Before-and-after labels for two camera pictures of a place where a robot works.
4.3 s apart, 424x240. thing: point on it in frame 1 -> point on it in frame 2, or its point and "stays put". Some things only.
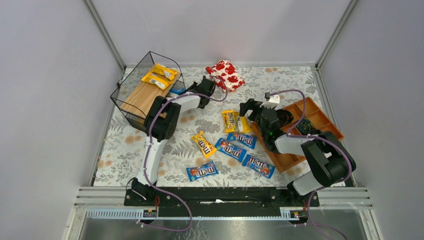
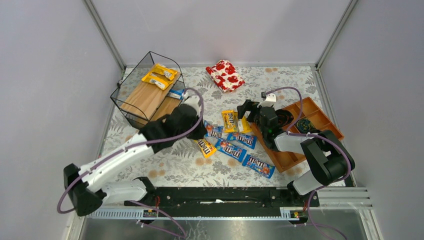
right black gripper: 253,107 stays put
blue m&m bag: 178,91 stays put
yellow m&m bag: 163,70 stays put
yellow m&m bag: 161,83 stays put
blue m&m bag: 201,171 -> 213,130
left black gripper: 208,85 -> 196,129
